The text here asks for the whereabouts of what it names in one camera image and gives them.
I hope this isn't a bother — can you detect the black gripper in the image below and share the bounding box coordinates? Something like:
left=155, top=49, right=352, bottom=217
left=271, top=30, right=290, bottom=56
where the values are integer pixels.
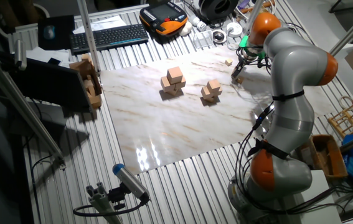
left=231, top=47, right=260, bottom=78

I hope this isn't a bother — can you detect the white paper stack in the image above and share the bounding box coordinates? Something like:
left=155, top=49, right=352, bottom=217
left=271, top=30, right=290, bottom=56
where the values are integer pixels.
left=26, top=46, right=71, bottom=68

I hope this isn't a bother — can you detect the round metal bowl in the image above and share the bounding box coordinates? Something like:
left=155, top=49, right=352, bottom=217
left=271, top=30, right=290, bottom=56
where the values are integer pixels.
left=212, top=29, right=227, bottom=44

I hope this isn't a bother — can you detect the clear plastic box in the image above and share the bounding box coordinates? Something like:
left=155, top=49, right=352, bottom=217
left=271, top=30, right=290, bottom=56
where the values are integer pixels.
left=192, top=30, right=214, bottom=50

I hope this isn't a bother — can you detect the large wooden cube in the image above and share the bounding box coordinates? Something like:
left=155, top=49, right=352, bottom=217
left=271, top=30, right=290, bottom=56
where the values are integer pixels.
left=176, top=76, right=187, bottom=91
left=166, top=66, right=184, bottom=85
left=159, top=76, right=172, bottom=93

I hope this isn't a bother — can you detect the white plug adapter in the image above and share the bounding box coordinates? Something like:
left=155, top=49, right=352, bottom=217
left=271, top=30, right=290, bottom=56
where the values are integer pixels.
left=188, top=15, right=207, bottom=32

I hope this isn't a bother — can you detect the black spool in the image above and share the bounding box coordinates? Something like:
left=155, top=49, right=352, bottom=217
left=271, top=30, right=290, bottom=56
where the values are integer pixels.
left=198, top=0, right=240, bottom=23

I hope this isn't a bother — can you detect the white egg shaped ball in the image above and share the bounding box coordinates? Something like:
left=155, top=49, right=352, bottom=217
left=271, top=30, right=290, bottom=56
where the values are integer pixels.
left=179, top=21, right=193, bottom=37

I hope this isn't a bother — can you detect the white marble pattern sheet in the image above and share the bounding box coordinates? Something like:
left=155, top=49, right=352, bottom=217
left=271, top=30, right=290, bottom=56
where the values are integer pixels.
left=100, top=45, right=336, bottom=175

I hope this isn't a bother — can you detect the orange and black teach pendant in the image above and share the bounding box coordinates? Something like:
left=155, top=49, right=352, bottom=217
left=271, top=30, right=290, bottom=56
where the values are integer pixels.
left=139, top=1, right=189, bottom=37

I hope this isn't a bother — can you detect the wooden rack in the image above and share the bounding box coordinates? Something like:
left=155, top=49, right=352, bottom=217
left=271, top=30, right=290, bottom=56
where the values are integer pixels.
left=327, top=95, right=353, bottom=139

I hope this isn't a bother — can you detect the brown tray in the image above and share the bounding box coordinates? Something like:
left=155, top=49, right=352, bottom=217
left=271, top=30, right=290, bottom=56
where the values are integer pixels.
left=306, top=134, right=348, bottom=181

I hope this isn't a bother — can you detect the black computer keyboard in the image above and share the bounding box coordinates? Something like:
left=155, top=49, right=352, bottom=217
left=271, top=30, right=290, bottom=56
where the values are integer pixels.
left=69, top=24, right=149, bottom=55

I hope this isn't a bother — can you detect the white paper sheet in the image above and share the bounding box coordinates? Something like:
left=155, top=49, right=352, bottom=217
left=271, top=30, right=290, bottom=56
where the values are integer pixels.
left=73, top=15, right=128, bottom=34

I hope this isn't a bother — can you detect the brown cardboard box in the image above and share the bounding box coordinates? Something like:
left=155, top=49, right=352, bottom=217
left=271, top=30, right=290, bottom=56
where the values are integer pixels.
left=69, top=53, right=103, bottom=110

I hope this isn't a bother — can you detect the black mouse pad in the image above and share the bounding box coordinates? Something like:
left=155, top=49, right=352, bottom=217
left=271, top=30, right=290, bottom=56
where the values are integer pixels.
left=37, top=14, right=76, bottom=51

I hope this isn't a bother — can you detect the black monitor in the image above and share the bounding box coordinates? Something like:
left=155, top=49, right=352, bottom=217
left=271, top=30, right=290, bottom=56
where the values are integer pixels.
left=7, top=57, right=92, bottom=110

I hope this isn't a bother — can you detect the grey computer mouse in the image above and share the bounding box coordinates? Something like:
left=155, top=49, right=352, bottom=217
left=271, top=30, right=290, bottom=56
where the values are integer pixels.
left=43, top=25, right=55, bottom=40

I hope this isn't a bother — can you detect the short aluminium profile stub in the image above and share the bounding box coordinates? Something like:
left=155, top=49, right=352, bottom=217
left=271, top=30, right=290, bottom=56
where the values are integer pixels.
left=85, top=182, right=123, bottom=224

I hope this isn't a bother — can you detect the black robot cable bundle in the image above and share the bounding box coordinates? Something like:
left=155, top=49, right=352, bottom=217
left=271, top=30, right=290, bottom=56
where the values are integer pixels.
left=234, top=105, right=345, bottom=215

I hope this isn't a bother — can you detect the aluminium frame post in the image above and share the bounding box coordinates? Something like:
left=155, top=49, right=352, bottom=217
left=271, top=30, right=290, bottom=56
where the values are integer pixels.
left=76, top=0, right=101, bottom=74
left=243, top=0, right=265, bottom=34

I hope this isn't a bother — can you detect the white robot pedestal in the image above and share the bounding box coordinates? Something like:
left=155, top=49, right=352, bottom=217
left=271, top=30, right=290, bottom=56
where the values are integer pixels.
left=285, top=169, right=342, bottom=224

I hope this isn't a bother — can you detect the silver camera with blue cap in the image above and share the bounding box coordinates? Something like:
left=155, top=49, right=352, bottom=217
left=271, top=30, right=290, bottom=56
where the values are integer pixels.
left=112, top=163, right=151, bottom=202

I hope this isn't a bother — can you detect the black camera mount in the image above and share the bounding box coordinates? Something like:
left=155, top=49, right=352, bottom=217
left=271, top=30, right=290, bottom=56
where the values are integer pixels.
left=107, top=183, right=127, bottom=211

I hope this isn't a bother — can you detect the black camera cable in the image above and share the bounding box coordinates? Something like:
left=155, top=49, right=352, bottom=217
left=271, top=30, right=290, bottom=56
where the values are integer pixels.
left=72, top=194, right=149, bottom=217

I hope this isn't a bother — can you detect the long aluminium frame bar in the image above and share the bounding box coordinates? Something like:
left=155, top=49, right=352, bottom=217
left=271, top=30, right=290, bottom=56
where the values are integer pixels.
left=0, top=43, right=67, bottom=170

